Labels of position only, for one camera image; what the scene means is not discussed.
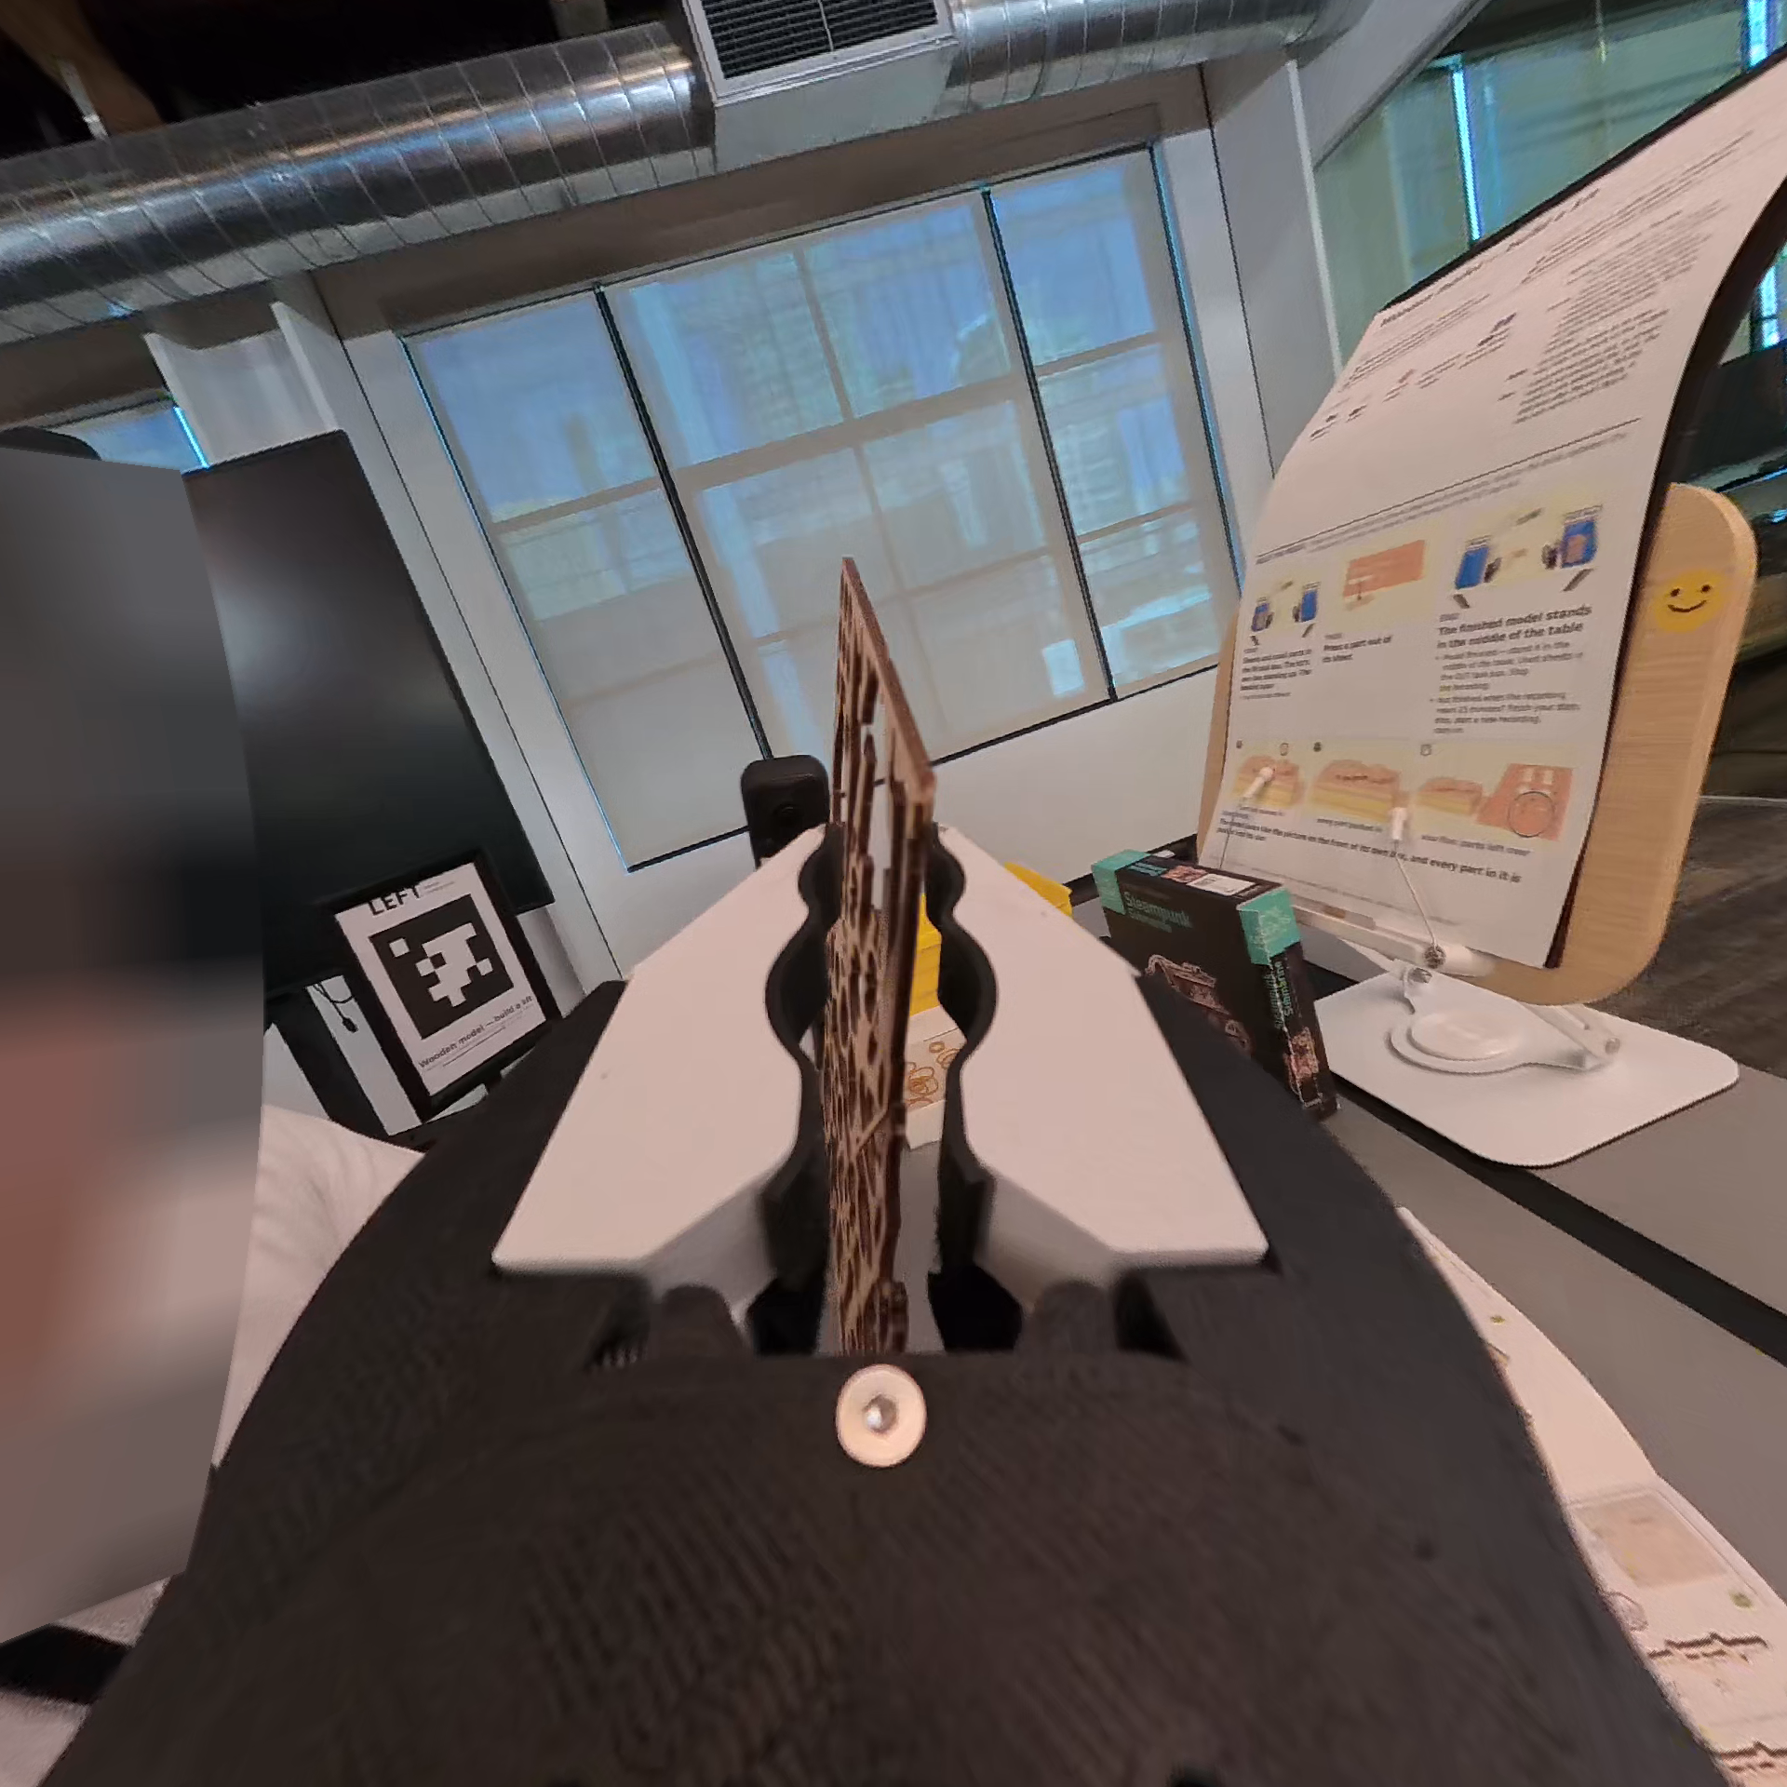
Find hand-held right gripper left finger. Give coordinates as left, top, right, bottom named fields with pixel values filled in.
left=492, top=823, right=847, bottom=1354

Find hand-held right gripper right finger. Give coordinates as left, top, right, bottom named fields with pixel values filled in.
left=928, top=823, right=1271, bottom=1349

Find laser-cut plywood sheet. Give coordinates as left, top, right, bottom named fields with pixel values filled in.
left=813, top=555, right=934, bottom=1355

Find nested yellow plastic bins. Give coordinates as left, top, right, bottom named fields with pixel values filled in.
left=909, top=864, right=1074, bottom=1027

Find black model kit box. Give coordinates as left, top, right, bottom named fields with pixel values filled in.
left=1092, top=849, right=1341, bottom=1122

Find white cardboard tray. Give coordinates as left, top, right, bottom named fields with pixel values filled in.
left=899, top=1019, right=967, bottom=1150

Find framed tag sign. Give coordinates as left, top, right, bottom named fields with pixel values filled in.
left=327, top=852, right=564, bottom=1137

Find glass window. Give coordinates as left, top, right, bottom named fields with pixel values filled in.
left=405, top=148, right=1244, bottom=874

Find black monitor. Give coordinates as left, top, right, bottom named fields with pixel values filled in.
left=180, top=431, right=552, bottom=1001

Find printed instruction booklet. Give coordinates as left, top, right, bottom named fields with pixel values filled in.
left=1395, top=1207, right=1787, bottom=1787

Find printed instruction sheet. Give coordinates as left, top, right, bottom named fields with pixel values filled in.
left=1207, top=55, right=1787, bottom=969

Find white air vent grille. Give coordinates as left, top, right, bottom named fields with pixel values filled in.
left=680, top=0, right=961, bottom=102

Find silver air duct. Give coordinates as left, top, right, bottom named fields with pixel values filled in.
left=0, top=0, right=1327, bottom=315

